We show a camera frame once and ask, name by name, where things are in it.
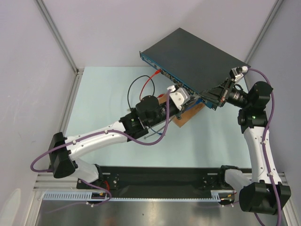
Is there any red ethernet cable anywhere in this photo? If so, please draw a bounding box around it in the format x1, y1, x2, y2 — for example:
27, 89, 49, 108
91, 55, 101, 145
138, 68, 165, 99

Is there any wooden board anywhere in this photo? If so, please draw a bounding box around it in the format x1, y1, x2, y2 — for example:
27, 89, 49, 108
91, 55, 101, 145
172, 102, 205, 128

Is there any aluminium frame post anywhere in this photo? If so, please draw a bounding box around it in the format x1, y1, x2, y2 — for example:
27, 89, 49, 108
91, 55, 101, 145
245, 0, 284, 64
34, 0, 83, 75

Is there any black ethernet cable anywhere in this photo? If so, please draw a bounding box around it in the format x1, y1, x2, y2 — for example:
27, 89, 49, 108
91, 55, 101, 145
127, 75, 156, 111

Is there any black blue network switch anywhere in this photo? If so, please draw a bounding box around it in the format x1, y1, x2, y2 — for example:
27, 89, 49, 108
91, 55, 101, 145
140, 28, 249, 108

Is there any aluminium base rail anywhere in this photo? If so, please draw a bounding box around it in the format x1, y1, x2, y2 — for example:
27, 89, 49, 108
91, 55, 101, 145
33, 173, 78, 191

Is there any right aluminium frame post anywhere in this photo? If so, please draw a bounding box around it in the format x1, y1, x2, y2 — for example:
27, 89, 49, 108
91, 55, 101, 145
245, 0, 284, 64

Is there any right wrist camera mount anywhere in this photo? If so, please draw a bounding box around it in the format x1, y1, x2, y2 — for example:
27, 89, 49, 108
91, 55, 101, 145
230, 66, 248, 84

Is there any left aluminium frame post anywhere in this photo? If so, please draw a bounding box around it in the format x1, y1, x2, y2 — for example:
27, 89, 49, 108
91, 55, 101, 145
34, 0, 83, 75

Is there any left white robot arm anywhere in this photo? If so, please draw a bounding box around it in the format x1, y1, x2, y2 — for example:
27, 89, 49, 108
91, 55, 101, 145
49, 92, 190, 188

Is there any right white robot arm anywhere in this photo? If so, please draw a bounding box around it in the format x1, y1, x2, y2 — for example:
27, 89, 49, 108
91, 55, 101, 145
198, 79, 291, 215

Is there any white slotted cable duct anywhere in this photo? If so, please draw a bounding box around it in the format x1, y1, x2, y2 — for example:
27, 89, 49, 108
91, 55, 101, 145
43, 191, 113, 201

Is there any long grey ethernet cable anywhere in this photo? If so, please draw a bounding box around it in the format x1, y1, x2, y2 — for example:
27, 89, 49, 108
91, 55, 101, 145
143, 127, 165, 140

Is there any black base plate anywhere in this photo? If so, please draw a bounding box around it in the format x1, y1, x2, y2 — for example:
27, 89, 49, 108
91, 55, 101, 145
48, 164, 252, 199

